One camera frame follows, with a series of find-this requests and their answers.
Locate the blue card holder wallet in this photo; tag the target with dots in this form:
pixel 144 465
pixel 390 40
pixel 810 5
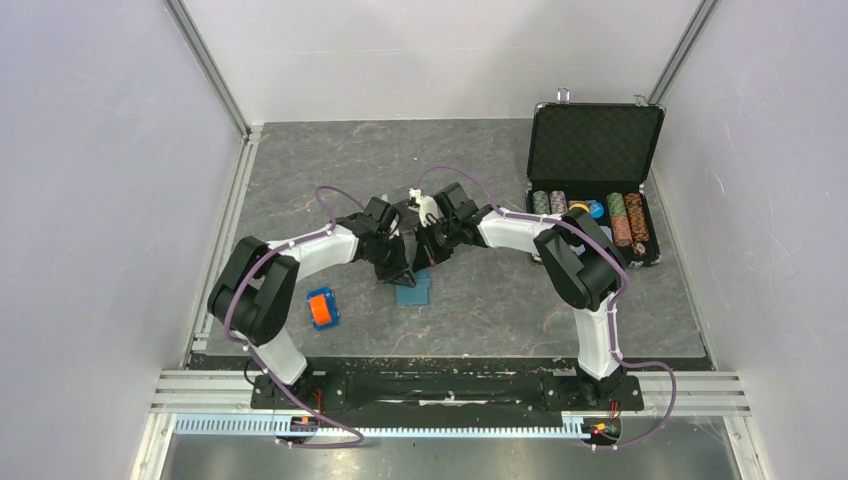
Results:
pixel 417 295

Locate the white slotted cable duct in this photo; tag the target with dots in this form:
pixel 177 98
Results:
pixel 298 427

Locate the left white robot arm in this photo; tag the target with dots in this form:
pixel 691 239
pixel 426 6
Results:
pixel 253 294

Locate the aluminium frame post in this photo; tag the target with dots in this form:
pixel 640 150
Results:
pixel 697 23
pixel 204 58

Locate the black poker chip case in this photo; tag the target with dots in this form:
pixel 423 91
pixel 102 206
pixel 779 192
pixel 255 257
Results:
pixel 590 151

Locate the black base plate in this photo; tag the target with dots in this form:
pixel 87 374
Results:
pixel 450 391

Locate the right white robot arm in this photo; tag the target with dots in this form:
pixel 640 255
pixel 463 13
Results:
pixel 581 262

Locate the left aluminium frame post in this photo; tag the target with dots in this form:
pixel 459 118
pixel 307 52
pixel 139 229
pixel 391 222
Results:
pixel 204 58

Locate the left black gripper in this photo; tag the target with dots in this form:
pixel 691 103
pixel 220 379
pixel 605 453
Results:
pixel 397 273

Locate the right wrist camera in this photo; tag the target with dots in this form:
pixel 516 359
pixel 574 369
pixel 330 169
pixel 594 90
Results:
pixel 425 206

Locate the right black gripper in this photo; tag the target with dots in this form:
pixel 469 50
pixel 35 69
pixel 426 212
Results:
pixel 432 255

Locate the right aluminium frame post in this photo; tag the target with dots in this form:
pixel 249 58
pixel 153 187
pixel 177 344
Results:
pixel 697 23

